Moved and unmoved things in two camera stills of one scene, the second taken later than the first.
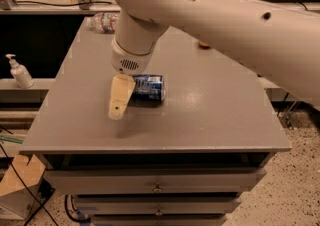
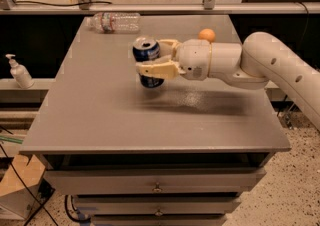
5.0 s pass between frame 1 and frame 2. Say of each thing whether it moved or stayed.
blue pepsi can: moved
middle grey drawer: stayed
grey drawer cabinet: stayed
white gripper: moved
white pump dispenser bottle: stayed
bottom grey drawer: stayed
